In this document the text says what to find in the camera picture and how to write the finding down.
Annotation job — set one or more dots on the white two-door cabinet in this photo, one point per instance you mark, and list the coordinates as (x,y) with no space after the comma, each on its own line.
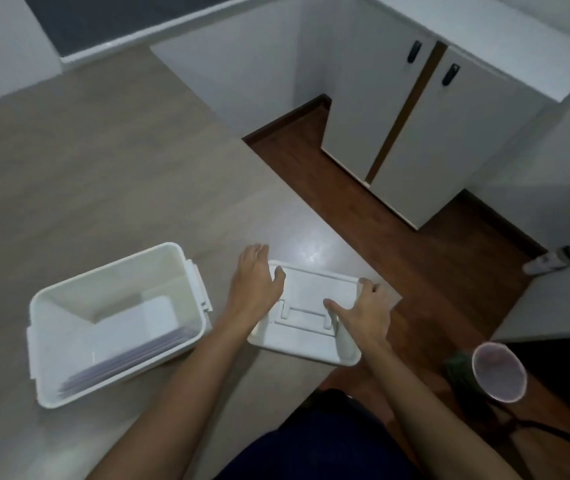
(435,109)

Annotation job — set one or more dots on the person's right forearm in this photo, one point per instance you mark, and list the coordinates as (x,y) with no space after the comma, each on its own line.
(430,419)

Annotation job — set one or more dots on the person's left forearm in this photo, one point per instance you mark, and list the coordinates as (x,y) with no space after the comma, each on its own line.
(180,394)

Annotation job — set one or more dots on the person's right thumb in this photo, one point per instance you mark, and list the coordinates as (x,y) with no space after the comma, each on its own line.
(334,309)

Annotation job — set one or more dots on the person's dark blue clothing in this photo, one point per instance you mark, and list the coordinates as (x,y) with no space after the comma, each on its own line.
(320,439)

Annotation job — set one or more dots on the person's left thumb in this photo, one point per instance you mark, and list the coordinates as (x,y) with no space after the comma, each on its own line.
(279,279)

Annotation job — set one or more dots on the white plastic box lid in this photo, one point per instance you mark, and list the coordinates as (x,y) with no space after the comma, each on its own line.
(310,314)

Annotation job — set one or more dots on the person's left hand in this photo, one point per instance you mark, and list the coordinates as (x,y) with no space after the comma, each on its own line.
(251,289)

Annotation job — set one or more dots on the white plastic storage box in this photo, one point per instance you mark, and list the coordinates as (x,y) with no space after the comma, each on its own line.
(115,319)

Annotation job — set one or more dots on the person's right hand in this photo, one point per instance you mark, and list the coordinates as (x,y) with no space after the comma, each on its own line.
(367,314)

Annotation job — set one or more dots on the stack of papers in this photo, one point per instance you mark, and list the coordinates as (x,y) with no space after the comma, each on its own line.
(130,359)

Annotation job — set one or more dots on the white-rimmed waste bin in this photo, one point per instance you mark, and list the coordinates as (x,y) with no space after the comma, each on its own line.
(495,377)

